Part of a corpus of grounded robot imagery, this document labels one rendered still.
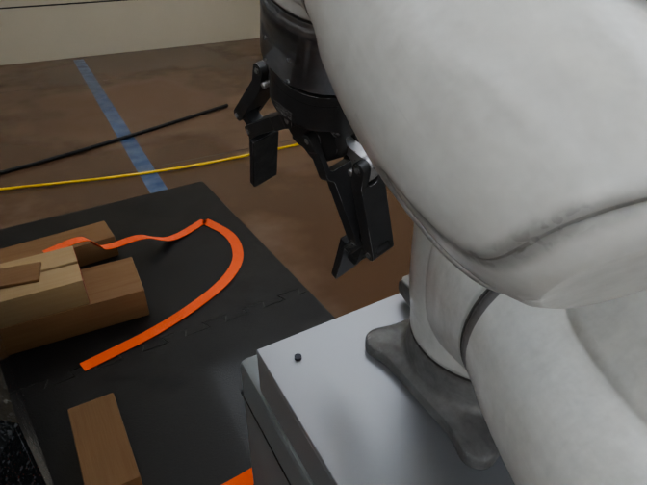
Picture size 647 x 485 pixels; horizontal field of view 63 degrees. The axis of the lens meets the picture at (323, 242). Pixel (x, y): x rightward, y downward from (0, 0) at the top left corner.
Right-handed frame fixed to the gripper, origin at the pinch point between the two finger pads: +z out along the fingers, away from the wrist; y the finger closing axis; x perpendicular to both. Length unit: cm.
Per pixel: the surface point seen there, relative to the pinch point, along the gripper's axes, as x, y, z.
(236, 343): 10, -34, 131
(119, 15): 147, -446, 320
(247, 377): -11.2, 5.6, 18.7
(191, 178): 56, -149, 198
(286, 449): -13.2, 15.4, 13.8
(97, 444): -38, -24, 100
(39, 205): -16, -172, 191
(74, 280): -22, -81, 120
